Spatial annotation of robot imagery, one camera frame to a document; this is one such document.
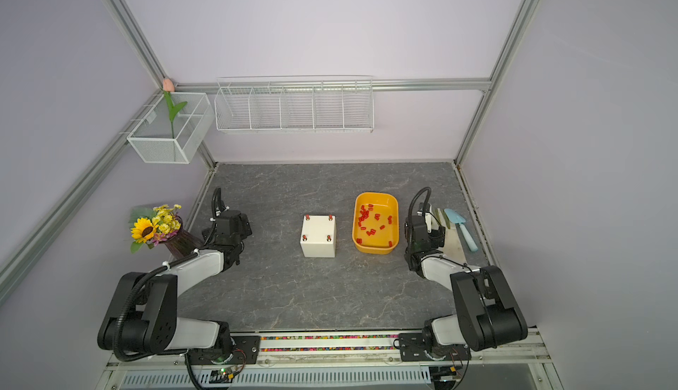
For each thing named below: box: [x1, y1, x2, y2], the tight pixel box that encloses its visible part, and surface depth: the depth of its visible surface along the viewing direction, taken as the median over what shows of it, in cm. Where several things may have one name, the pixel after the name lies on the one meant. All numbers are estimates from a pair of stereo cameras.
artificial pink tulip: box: [161, 78, 189, 139], surface depth 91 cm
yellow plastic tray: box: [351, 192, 400, 255], surface depth 101 cm
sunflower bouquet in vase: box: [128, 204, 204, 258], surface depth 75 cm
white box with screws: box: [300, 214, 337, 258], surface depth 90 cm
